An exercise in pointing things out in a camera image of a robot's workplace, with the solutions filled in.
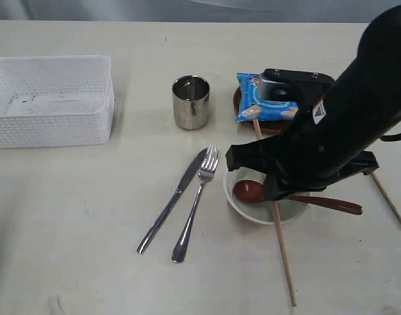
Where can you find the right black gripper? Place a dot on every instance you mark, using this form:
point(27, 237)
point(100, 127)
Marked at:
point(314, 152)

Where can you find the dark brown round plate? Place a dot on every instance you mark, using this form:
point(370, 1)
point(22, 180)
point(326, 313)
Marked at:
point(269, 127)

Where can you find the pale green ceramic bowl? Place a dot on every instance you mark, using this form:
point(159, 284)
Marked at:
point(259, 213)

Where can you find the wooden chopstick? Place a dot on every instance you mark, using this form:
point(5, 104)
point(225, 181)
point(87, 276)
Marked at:
point(280, 235)
point(386, 196)

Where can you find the blue chips bag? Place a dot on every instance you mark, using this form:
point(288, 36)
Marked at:
point(270, 110)

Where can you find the brown wooden spoon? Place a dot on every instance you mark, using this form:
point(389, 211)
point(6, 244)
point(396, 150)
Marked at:
point(250, 191)

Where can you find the silver fork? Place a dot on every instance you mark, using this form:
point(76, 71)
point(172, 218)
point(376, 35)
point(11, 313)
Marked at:
point(207, 172)

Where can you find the stainless steel cup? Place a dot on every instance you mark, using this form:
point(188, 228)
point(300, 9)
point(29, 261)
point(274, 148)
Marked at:
point(191, 102)

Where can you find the silver table knife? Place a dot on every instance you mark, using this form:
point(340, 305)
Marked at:
point(181, 187)

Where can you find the white perforated plastic basket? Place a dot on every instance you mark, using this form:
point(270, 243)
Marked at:
point(55, 101)

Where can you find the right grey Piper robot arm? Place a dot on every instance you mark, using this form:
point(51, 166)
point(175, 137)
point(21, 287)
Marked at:
point(370, 88)

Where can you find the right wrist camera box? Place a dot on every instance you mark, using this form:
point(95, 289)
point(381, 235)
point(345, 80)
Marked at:
point(304, 88)

